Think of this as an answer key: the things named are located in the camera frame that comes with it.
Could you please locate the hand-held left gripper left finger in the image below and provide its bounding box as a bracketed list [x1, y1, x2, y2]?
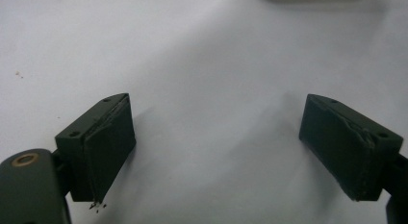
[55, 92, 137, 205]

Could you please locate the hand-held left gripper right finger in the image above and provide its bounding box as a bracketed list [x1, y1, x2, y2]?
[298, 93, 404, 202]

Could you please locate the white table cover sheet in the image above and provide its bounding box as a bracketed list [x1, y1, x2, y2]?
[0, 0, 408, 224]

